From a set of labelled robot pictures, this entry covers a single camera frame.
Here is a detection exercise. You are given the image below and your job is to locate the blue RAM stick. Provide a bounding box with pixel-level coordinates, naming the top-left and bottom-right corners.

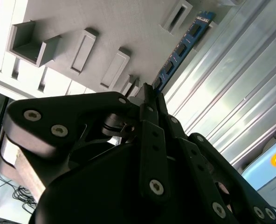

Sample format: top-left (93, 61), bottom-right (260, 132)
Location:
top-left (152, 10), bottom-right (217, 92)

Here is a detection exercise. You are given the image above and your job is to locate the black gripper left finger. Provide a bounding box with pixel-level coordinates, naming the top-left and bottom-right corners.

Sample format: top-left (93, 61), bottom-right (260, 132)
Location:
top-left (2, 82), bottom-right (172, 204)

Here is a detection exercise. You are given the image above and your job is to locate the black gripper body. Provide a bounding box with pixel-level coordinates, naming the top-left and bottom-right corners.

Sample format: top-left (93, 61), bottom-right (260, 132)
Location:
top-left (29, 142), bottom-right (213, 224)

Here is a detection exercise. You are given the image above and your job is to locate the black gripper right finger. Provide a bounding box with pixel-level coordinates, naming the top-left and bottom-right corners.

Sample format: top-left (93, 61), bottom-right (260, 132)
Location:
top-left (157, 93), bottom-right (276, 224)

